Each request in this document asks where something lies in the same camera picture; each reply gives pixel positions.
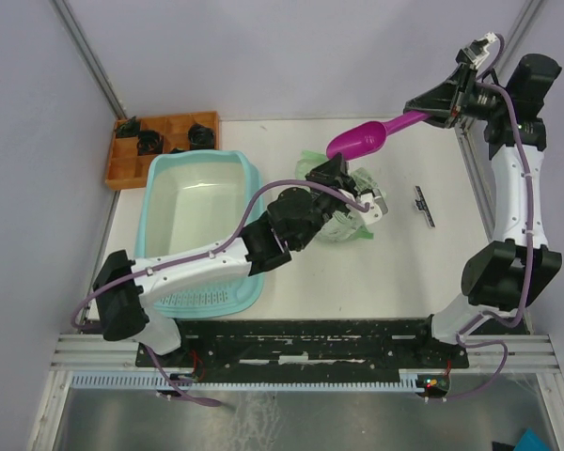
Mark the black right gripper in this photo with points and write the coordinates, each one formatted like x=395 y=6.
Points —
x=447 y=97

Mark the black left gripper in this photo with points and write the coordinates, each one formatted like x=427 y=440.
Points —
x=332 y=174

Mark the magenta plastic litter scoop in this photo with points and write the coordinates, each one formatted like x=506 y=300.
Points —
x=370 y=136

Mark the green cat litter bag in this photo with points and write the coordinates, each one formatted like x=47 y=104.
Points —
x=343 y=226

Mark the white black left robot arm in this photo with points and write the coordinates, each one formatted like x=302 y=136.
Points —
x=126 y=289

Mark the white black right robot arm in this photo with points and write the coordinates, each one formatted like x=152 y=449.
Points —
x=509 y=274

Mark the teal plastic litter box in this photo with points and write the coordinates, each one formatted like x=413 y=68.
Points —
x=193 y=199

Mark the white plastic clip tool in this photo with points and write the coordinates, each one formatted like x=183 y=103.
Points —
x=422 y=206

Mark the black round part in tray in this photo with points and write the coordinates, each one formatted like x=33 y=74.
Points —
x=201 y=137

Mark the orange compartment tray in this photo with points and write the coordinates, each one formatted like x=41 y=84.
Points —
x=127 y=170

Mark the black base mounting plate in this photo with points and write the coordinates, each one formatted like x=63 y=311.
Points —
x=309 y=351

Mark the blue object bottom corner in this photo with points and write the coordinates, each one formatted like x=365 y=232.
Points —
x=530 y=441

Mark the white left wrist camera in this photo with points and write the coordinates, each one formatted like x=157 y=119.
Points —
x=372 y=206

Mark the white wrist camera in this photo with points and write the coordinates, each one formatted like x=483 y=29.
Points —
x=372 y=206
x=479 y=49

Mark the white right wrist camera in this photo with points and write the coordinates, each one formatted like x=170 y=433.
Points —
x=479 y=49

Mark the black ring part in tray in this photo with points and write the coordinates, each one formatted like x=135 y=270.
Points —
x=149 y=142

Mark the aluminium frame rail left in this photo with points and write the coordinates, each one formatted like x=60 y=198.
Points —
x=65 y=14

